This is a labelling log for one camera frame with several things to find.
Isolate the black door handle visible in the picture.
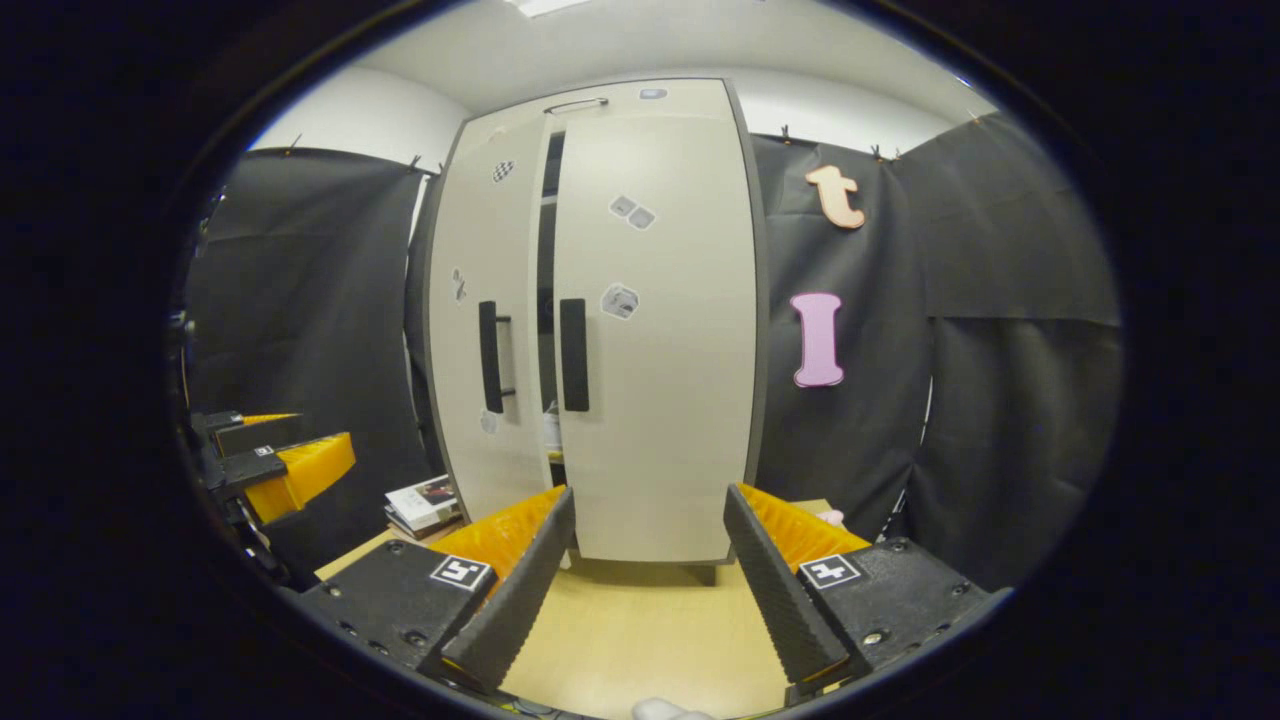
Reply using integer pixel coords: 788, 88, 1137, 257
558, 297, 591, 413
477, 300, 514, 415

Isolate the white cover book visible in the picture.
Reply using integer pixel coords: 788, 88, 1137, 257
386, 476, 461, 531

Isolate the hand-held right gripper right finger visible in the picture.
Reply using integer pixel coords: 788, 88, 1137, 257
722, 484, 1013, 697

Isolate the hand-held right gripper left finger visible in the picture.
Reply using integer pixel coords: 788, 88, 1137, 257
297, 486, 578, 694

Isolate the dark cover book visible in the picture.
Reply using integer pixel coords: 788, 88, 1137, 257
385, 508, 466, 543

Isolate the white cabinet door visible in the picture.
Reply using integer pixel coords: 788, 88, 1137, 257
425, 112, 557, 523
552, 110, 767, 564

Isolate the white shoe cabinet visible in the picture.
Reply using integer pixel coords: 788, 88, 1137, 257
405, 78, 771, 586

